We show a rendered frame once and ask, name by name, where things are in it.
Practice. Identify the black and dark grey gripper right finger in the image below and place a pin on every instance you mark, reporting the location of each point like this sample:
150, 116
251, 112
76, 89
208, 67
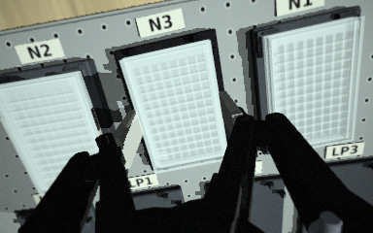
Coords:
319, 196

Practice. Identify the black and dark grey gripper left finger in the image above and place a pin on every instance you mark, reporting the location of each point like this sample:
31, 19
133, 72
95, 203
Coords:
66, 204

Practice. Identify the black l-shaped corner locator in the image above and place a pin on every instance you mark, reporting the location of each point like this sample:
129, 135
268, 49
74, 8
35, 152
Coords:
92, 83

